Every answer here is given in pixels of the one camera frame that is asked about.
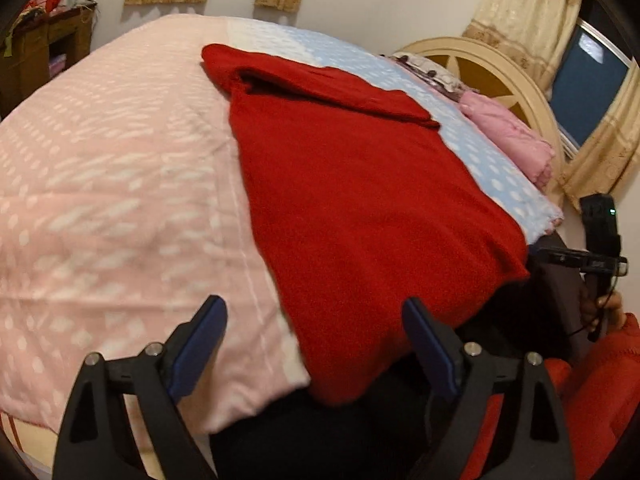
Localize large window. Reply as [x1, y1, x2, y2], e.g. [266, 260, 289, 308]
[547, 17, 638, 153]

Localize cream wooden headboard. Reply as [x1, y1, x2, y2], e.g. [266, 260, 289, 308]
[395, 36, 567, 206]

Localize patterned pillow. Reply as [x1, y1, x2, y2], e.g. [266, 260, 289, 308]
[395, 52, 481, 106]

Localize person's right hand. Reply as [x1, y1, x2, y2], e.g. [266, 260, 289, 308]
[580, 282, 625, 343]

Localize brown wooden desk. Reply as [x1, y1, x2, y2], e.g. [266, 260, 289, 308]
[0, 7, 96, 116]

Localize pink and blue dotted blanket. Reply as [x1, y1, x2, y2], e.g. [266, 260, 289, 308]
[0, 13, 565, 433]

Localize pink folded quilt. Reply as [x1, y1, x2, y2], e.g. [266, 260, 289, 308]
[459, 91, 556, 191]

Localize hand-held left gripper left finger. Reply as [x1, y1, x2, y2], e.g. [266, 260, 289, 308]
[52, 295, 228, 480]

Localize person's right forearm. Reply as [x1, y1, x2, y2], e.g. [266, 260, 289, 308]
[562, 312, 640, 480]

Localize person's dark pants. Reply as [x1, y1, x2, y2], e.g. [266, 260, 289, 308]
[210, 245, 591, 480]

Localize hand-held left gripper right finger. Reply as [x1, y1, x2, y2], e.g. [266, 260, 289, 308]
[402, 297, 576, 480]

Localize red knit sweater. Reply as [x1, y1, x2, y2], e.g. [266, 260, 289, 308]
[201, 43, 531, 407]

